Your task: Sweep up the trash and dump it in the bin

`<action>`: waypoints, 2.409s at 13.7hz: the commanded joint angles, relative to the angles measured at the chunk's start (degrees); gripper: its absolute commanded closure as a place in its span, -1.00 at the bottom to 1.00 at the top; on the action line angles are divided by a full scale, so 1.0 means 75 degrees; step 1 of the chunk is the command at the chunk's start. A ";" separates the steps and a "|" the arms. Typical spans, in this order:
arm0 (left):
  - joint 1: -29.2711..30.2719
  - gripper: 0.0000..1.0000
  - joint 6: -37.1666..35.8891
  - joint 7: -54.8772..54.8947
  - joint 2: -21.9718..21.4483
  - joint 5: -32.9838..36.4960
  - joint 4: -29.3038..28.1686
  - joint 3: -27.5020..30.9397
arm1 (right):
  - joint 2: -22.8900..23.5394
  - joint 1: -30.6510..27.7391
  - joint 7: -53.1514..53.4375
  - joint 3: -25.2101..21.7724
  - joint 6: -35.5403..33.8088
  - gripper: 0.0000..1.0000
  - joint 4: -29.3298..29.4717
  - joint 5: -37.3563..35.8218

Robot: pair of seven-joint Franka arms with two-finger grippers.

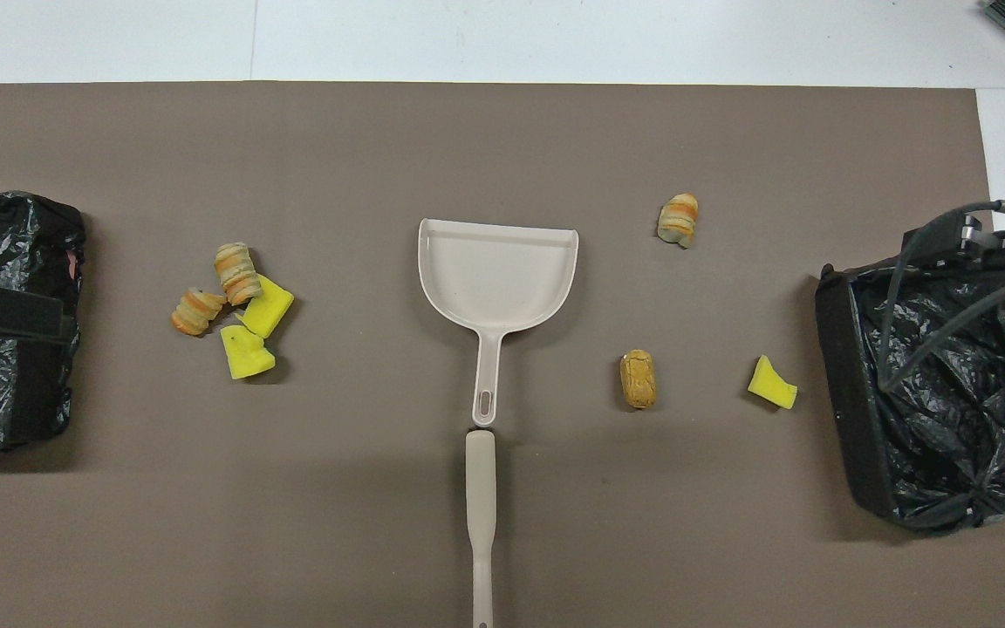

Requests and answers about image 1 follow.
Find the brown paper table mat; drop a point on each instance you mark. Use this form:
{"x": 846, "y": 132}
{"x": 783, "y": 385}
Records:
{"x": 502, "y": 139}

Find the yellow sponge piece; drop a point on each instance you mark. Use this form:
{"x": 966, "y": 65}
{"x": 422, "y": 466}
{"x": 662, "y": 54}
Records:
{"x": 245, "y": 356}
{"x": 269, "y": 310}
{"x": 771, "y": 385}

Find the beige hand brush black bristles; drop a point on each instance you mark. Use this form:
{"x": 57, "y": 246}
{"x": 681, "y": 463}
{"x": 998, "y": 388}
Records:
{"x": 481, "y": 488}

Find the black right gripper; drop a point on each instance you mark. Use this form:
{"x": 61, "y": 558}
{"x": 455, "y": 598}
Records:
{"x": 943, "y": 249}

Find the brown bread loaf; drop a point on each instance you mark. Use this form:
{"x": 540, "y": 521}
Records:
{"x": 639, "y": 378}

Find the beige plastic dustpan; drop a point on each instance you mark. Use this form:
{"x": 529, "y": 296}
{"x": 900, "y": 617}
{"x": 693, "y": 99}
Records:
{"x": 494, "y": 270}

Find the striped orange bread roll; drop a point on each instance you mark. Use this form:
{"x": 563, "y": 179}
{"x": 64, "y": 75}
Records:
{"x": 195, "y": 312}
{"x": 679, "y": 218}
{"x": 236, "y": 272}

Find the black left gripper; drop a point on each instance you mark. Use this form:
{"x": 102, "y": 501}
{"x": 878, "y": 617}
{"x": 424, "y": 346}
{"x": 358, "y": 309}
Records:
{"x": 27, "y": 314}

